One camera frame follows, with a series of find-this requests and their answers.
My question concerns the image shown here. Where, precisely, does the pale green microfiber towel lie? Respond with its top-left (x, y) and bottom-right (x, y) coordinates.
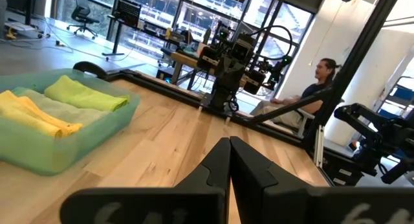
top-left (11, 87), bottom-right (113, 128)

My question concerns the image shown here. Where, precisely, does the wooden background table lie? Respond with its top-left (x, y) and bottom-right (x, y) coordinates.
top-left (169, 50), bottom-right (227, 85)

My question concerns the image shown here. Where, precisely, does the black equipment case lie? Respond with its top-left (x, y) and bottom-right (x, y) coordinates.
top-left (323, 149), bottom-right (365, 187)

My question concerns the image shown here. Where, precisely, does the black office chair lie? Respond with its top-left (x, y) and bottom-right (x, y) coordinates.
top-left (66, 0), bottom-right (101, 40)

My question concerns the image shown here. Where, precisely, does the person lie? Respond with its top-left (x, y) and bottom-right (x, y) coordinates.
top-left (250, 58), bottom-right (342, 129)

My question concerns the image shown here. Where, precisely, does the yellow microfiber towel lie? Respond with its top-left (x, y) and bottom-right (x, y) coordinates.
top-left (0, 89), bottom-right (84, 139)

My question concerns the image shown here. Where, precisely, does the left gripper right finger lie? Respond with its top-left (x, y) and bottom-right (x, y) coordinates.
top-left (230, 135), bottom-right (414, 224)

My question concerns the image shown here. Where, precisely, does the lime green microfiber towel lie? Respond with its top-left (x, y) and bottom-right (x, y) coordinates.
top-left (43, 74), bottom-right (131, 113)

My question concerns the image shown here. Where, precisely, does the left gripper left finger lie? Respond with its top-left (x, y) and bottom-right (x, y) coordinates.
top-left (60, 136), bottom-right (232, 224)

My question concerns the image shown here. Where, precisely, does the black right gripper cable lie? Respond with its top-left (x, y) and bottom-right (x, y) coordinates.
top-left (247, 25), bottom-right (294, 62)

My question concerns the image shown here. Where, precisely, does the white chair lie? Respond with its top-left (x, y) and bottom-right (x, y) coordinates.
top-left (296, 107), bottom-right (317, 138)

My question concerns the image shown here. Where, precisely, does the black table clamp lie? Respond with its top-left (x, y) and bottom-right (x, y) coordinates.
top-left (72, 61), bottom-right (110, 81)

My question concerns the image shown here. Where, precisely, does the black standing desk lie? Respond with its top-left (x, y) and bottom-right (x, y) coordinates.
top-left (102, 0), bottom-right (143, 62)

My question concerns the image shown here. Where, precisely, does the teal plastic bin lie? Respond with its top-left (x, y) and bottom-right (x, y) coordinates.
top-left (0, 68), bottom-right (142, 177)

